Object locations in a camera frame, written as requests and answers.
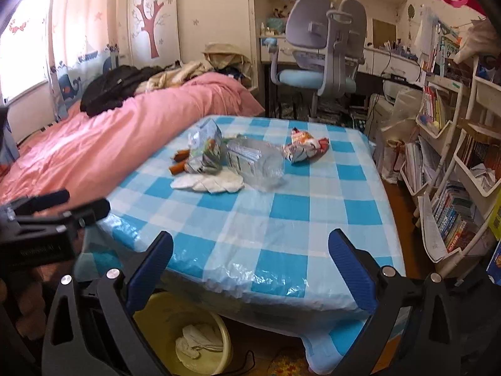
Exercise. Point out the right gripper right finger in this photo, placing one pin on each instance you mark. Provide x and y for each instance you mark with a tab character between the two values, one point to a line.
429	342

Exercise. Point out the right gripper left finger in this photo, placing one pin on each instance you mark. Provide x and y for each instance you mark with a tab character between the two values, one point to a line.
91	329

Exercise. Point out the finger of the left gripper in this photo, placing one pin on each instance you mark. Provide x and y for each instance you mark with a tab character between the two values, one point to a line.
80	216
39	200

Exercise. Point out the green snack bag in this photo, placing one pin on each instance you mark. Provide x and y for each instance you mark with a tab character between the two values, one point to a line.
205	149

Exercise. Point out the white tissue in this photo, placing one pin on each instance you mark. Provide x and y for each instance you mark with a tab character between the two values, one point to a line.
225	181

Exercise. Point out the clear plastic bottle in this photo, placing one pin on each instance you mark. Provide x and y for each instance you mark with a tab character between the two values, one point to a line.
260	163

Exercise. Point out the orange white snack wrapper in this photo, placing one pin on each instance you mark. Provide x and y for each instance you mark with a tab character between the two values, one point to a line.
304	146

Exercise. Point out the pink duvet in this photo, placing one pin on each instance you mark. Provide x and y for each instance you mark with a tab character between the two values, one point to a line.
90	156

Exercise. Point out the yellow plastic basin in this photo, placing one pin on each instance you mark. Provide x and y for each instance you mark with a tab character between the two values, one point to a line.
188	340

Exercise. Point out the black clothes pile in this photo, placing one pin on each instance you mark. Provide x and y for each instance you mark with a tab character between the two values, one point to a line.
111	89

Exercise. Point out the white book rack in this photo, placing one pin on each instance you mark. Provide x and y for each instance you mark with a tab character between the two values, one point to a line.
460	261

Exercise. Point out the beige clothes pile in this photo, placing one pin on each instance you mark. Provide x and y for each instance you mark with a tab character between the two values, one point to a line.
174	77

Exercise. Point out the blue checkered tablecloth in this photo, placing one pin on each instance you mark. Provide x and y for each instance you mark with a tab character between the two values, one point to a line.
260	258

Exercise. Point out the beige bag on bed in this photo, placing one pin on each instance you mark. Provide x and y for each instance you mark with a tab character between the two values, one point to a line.
223	55

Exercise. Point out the grey blue desk chair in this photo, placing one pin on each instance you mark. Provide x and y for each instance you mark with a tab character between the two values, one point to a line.
328	47

